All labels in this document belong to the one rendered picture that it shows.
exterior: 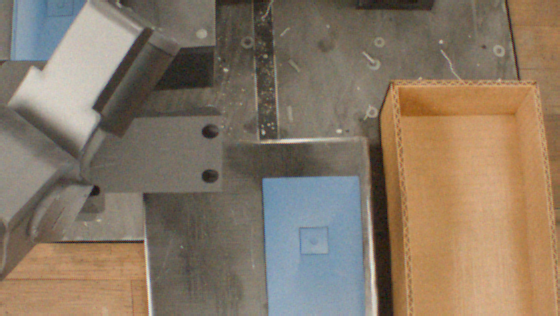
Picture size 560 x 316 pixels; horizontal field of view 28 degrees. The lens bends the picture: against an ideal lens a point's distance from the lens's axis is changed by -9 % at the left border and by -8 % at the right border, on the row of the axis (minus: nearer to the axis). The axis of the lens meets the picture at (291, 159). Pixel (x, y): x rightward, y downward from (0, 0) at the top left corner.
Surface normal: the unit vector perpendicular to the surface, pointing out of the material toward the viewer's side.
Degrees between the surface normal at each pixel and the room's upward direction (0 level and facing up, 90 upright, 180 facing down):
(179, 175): 30
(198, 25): 0
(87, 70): 21
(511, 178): 0
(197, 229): 0
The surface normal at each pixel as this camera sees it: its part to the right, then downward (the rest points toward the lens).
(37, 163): 0.29, -0.59
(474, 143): 0.07, -0.31
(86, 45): -0.14, -0.02
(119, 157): 0.18, 0.19
